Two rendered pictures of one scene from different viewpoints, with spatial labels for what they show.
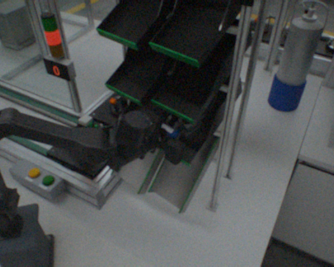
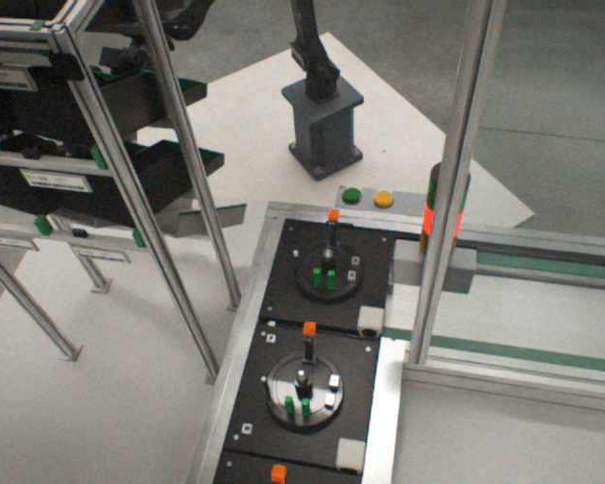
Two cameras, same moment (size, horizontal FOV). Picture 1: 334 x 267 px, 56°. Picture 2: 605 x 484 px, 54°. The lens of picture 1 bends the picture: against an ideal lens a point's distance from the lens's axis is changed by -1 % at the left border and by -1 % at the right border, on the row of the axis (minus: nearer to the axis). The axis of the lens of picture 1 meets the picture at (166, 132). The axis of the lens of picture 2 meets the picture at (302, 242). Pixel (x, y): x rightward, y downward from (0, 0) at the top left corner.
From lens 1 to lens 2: 1.52 m
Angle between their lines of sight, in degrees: 83
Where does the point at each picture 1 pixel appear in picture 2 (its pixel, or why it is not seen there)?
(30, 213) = (310, 110)
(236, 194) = (60, 316)
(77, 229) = (291, 198)
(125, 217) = (231, 229)
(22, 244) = (295, 86)
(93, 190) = (274, 205)
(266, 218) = not seen: hidden behind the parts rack
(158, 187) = not seen: hidden behind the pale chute
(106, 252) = (238, 186)
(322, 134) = not seen: outside the picture
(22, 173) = (402, 195)
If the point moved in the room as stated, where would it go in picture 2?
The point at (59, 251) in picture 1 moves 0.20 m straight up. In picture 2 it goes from (298, 170) to (291, 110)
